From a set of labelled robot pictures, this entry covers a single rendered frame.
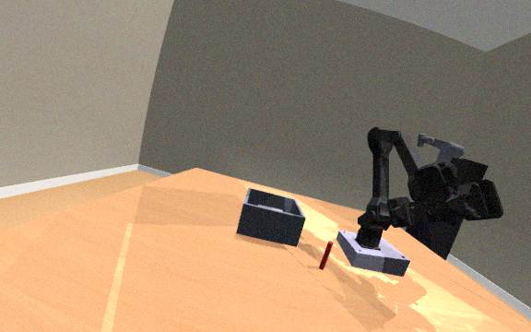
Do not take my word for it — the red peg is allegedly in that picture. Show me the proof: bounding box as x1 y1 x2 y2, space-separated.
319 241 334 270

